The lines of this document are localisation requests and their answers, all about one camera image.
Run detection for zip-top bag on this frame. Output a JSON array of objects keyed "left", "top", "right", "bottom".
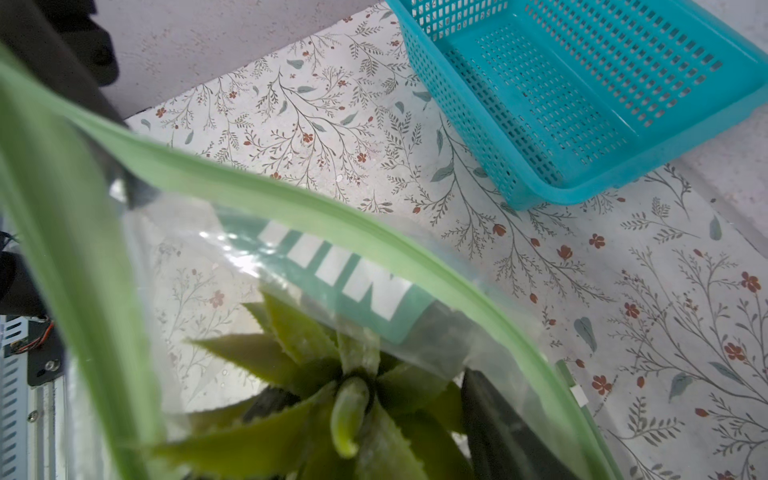
[{"left": 1, "top": 49, "right": 619, "bottom": 479}]

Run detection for metal base rail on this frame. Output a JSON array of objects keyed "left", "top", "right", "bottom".
[{"left": 1, "top": 316, "right": 69, "bottom": 479}]

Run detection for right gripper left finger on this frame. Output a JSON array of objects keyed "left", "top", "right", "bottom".
[{"left": 242, "top": 386, "right": 300, "bottom": 423}]

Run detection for teal plastic basket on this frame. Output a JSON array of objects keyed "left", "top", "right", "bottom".
[{"left": 390, "top": 0, "right": 767, "bottom": 210}]

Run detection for yellow pineapple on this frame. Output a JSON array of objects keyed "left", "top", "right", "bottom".
[{"left": 151, "top": 294, "right": 474, "bottom": 479}]

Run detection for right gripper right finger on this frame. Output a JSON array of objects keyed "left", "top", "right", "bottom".
[{"left": 461, "top": 369, "right": 576, "bottom": 480}]

